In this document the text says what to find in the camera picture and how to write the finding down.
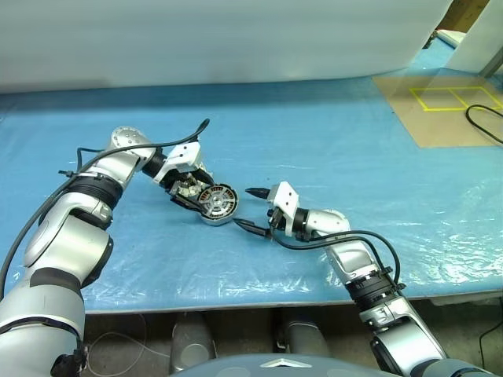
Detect black floor cable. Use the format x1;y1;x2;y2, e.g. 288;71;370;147
476;319;503;357

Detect brown cardboard sheet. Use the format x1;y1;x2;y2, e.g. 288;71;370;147
372;75;503;149

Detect white upright panel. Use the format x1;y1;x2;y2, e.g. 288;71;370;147
446;0;503;76

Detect grey rounded cylinder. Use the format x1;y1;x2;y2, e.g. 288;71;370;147
170;313;218;375
280;309;332;357

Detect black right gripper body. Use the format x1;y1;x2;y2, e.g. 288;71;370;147
266;205;288;237

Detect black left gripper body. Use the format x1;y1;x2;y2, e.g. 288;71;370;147
158;166;204;196

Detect yellow tape outline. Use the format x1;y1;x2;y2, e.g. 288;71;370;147
409;86;503;113

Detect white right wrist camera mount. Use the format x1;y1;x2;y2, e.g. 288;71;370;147
266;181;301;238

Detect black cable on cardboard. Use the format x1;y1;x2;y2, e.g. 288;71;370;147
464;103;503;144

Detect silver spoked rotor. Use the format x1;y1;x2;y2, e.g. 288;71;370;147
200;185;237;218

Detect thin white wire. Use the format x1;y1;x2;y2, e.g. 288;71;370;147
86;313;174;375

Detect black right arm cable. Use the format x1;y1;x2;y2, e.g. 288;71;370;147
270;229;408;292

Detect grey metal post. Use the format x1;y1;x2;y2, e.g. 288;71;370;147
478;49;503;79

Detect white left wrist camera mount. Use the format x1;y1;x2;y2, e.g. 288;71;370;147
152;142;204;185

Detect white foam block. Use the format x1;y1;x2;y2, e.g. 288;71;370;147
435;28;468;49

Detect grey robot torso with emblem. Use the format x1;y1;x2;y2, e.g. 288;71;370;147
168;353;379;377

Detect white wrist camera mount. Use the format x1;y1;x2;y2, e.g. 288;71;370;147
266;181;301;238
152;142;204;185

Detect large white foam backdrop board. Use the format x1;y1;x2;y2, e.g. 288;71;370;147
0;0;453;96

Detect silver motor housing copper coils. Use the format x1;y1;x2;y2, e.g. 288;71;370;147
198;183;240;229

